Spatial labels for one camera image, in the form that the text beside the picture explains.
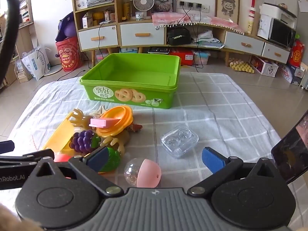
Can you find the wooden bookshelf desk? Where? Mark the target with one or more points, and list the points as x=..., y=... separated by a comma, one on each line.
x=17, y=70

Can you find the pink toy block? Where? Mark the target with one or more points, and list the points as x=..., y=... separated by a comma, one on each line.
x=101, y=122

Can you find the pink table runner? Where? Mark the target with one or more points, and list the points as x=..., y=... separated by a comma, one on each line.
x=165, y=19

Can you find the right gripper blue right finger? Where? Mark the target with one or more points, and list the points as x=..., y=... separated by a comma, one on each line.
x=223, y=170

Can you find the framed cat picture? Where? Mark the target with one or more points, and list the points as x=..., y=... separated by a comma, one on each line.
x=163, y=0

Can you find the black microwave oven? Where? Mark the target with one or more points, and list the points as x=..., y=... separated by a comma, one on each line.
x=275, y=31

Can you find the red flat box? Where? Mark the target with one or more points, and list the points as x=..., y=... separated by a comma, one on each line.
x=186, y=55

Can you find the egg carton tray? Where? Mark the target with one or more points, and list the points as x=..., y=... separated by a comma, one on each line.
x=240, y=65

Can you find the small brown toy figure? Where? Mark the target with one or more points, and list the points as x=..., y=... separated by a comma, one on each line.
x=134, y=128

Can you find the purple toy grapes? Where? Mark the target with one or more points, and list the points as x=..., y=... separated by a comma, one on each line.
x=85, y=141

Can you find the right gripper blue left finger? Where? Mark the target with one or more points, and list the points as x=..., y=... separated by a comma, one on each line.
x=88, y=168

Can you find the pink clear capsule ball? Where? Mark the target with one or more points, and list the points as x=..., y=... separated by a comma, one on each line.
x=142, y=173

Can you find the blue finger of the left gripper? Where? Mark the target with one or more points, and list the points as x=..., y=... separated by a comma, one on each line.
x=6, y=146

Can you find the tan rubber octopus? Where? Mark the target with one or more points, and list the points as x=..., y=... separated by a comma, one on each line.
x=79, y=120
x=117, y=142

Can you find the green plastic cookie bin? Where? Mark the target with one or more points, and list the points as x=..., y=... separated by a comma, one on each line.
x=149, y=80

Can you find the grey checked cloth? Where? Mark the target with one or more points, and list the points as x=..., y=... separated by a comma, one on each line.
x=211, y=105

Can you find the smartphone on mount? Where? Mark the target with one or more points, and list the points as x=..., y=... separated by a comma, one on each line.
x=290, y=153

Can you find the framed cartoon girl picture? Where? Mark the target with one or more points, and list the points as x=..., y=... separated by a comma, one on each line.
x=228, y=10

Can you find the purple plush toy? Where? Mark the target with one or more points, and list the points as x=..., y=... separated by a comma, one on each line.
x=66, y=28

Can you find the wooden cabinet with drawers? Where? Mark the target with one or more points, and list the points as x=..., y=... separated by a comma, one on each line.
x=143, y=33

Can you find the white shopping bag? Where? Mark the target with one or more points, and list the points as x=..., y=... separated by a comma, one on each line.
x=36, y=62

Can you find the yellow toy pot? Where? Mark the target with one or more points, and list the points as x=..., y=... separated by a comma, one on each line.
x=60, y=137

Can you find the white printer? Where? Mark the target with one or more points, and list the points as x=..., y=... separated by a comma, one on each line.
x=279, y=13

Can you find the toy corn cob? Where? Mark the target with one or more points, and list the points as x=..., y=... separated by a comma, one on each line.
x=113, y=160

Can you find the red printed bucket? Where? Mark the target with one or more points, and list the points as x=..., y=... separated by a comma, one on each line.
x=69, y=53

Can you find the small white desk fan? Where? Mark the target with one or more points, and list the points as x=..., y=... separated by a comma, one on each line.
x=141, y=7

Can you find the orange toy plate stack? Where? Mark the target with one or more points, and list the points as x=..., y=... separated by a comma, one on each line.
x=124, y=116

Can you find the clear plastic case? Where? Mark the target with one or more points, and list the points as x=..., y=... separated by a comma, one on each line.
x=179, y=141

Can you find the beige starfish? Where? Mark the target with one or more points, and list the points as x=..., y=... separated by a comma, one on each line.
x=98, y=113

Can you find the black bag on shelf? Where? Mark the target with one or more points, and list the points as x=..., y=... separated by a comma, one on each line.
x=178, y=36

